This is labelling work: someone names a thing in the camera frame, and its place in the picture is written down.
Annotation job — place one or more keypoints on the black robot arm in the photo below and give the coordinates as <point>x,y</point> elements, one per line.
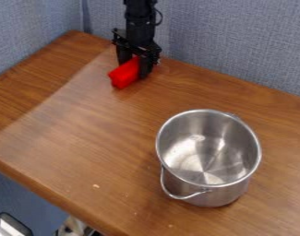
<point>141,9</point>

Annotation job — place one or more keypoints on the red rectangular block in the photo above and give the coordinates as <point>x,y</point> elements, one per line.
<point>125,74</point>

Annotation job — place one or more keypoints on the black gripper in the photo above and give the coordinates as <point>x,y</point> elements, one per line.
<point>135,40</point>

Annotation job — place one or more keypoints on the white object under table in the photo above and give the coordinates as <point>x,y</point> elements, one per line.
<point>72,227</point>

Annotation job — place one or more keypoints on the stainless steel pot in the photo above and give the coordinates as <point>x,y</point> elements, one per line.
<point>209,153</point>

